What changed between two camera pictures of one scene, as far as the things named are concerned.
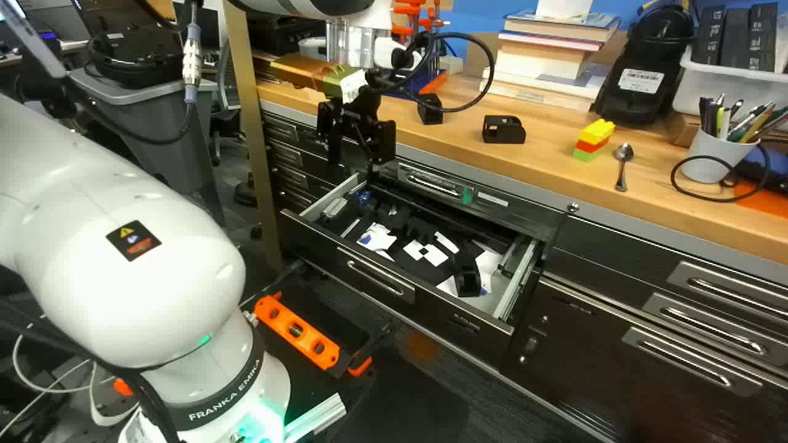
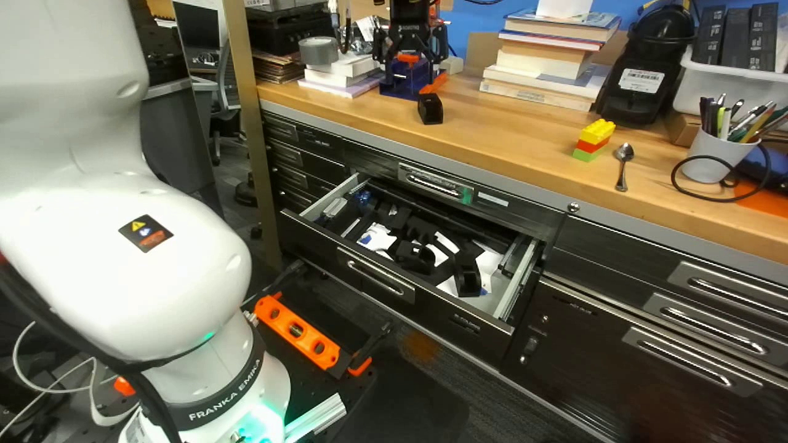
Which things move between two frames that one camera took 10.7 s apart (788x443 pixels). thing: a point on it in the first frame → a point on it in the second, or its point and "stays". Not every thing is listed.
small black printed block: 432,113 stays
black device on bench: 642,77 stays
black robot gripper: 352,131 → 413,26
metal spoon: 624,153 stays
